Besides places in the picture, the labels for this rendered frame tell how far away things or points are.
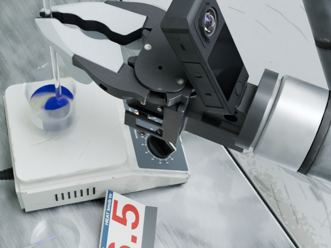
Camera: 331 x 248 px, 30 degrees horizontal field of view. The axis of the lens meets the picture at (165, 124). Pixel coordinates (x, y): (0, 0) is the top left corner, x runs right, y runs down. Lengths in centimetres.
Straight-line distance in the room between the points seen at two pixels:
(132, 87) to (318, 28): 18
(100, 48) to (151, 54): 4
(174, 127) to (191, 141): 24
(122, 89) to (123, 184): 22
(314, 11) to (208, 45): 14
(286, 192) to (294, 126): 29
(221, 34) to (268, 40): 40
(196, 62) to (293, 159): 12
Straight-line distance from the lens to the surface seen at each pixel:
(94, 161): 66
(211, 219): 74
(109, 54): 52
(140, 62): 51
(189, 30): 44
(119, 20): 54
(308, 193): 79
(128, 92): 50
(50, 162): 67
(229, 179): 77
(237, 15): 90
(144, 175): 69
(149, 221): 73
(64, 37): 53
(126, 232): 71
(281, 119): 50
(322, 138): 50
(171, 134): 55
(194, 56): 46
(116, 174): 68
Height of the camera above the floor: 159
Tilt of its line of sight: 61 degrees down
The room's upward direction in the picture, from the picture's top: 11 degrees clockwise
